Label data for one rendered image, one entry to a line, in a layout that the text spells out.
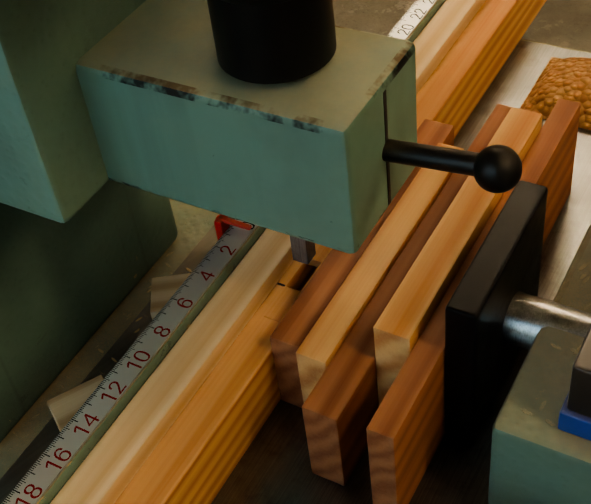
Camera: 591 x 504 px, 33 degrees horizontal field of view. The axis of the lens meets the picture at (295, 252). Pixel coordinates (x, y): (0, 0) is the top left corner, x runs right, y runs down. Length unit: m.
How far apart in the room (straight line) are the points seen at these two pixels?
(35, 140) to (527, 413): 0.24
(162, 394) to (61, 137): 0.13
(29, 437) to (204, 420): 0.22
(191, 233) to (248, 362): 0.29
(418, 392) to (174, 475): 0.11
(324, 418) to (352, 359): 0.03
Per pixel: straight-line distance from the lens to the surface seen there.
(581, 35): 2.44
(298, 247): 0.50
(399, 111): 0.44
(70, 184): 0.48
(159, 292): 0.66
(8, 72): 0.43
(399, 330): 0.44
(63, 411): 0.62
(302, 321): 0.48
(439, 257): 0.47
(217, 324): 0.49
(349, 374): 0.45
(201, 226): 0.76
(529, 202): 0.47
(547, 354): 0.45
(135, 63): 0.45
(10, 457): 0.66
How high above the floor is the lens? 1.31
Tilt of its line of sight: 44 degrees down
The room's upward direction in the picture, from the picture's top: 8 degrees counter-clockwise
